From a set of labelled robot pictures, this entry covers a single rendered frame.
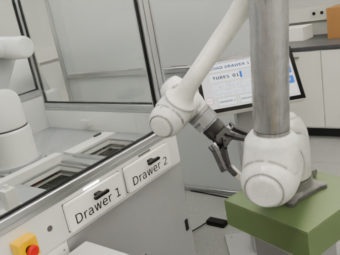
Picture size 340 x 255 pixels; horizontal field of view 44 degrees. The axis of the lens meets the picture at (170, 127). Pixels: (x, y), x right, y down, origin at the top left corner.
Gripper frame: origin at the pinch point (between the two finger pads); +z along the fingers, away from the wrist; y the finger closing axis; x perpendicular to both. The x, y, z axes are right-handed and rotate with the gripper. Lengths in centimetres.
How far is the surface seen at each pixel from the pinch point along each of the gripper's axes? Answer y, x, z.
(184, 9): -134, -95, -76
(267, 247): 13.1, -10.2, 24.5
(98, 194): 32, -35, -31
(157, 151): -5, -46, -25
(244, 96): -61, -40, -12
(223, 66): -70, -44, -29
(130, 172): 13, -42, -27
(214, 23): -134, -83, -53
